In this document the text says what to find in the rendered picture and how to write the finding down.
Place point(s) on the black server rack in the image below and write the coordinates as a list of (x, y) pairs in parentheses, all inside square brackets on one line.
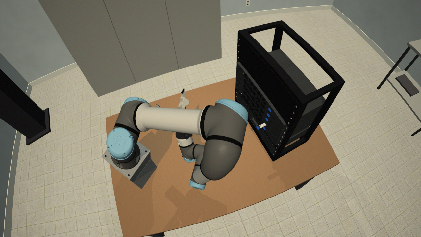
[(280, 100)]

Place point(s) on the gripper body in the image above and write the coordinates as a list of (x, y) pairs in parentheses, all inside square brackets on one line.
[(183, 135)]

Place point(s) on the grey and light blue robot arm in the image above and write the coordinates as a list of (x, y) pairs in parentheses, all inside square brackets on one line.
[(223, 126)]

